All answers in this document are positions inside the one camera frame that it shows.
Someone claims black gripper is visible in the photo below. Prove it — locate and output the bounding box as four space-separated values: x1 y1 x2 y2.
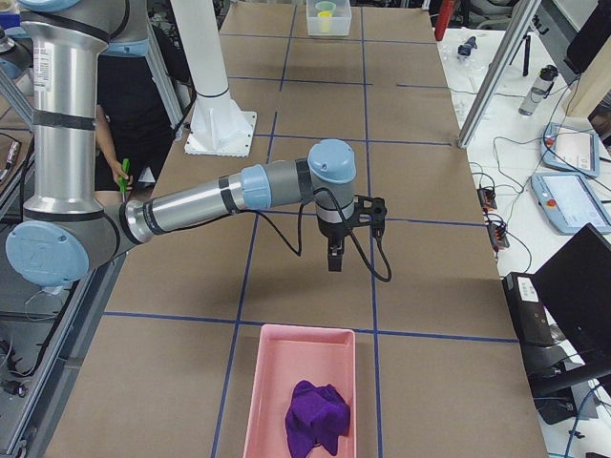
316 192 387 272

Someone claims purple cloth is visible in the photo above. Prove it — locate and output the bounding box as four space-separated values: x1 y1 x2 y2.
284 380 351 457

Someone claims yellow plastic cup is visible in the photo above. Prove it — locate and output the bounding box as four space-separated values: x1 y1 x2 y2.
317 15 333 34

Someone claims pale green bowl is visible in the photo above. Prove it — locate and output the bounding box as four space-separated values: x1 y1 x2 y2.
314 0 337 17

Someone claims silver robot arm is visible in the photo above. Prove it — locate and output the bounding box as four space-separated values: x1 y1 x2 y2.
6 1 387 287

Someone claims black desktop box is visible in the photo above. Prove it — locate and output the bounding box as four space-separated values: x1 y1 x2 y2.
502 272 559 347

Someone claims clear plastic storage box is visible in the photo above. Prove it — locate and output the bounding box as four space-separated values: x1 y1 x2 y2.
306 0 352 37

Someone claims pink plastic tray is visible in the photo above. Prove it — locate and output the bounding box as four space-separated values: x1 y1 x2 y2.
243 324 357 457

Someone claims orange black connector block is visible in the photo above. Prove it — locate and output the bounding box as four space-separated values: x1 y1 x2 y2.
476 187 497 213

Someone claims near teach pendant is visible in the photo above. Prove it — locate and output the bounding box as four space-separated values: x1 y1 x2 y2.
531 172 610 235

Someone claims teach pendant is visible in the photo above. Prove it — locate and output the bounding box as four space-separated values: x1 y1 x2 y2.
540 122 600 178
531 172 610 235

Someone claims person in black clothes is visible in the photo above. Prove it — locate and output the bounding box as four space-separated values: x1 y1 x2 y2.
95 55 175 206

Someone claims black monitor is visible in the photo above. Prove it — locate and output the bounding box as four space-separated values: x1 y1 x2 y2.
532 223 611 363

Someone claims blue handheld tool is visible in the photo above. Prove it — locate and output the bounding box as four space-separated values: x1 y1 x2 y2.
457 35 477 59

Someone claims far teach pendant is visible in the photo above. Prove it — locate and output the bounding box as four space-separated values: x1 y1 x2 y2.
540 122 600 178

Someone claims red cylinder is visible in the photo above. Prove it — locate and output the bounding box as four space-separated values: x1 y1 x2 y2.
434 0 455 42

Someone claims clear water bottle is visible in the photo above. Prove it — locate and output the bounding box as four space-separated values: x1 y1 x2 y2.
517 65 558 116

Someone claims white pedestal base plate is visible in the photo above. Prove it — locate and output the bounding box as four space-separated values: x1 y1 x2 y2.
185 93 257 157

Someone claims green handled tool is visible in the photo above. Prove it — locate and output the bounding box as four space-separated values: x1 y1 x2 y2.
117 158 130 202

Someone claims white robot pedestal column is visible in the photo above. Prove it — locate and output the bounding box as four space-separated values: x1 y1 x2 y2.
171 0 229 98

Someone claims aluminium frame post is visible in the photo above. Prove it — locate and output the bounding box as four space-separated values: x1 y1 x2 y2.
457 0 541 149

